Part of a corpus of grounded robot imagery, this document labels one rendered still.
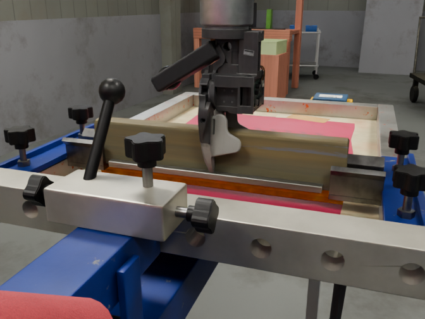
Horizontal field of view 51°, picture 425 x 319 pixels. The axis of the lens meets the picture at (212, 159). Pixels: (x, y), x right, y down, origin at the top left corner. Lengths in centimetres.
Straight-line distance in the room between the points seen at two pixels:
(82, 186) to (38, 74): 411
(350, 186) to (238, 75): 22
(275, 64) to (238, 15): 534
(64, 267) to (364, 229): 27
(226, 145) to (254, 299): 149
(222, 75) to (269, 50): 534
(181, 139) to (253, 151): 12
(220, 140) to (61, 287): 37
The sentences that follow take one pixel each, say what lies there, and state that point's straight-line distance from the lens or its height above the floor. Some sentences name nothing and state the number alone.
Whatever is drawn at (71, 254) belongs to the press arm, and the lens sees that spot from 41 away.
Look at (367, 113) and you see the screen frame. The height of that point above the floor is 97.
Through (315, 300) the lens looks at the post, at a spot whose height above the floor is 24.
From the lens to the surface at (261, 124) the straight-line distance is 113.
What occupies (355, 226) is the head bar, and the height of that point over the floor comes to 104.
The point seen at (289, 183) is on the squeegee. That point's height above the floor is 99.
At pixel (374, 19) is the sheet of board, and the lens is 922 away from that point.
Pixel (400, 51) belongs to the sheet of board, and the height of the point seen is 41.
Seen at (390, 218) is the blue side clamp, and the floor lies 100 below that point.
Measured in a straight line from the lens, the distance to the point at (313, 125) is 114.
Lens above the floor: 124
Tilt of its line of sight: 19 degrees down
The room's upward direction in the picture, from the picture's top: straight up
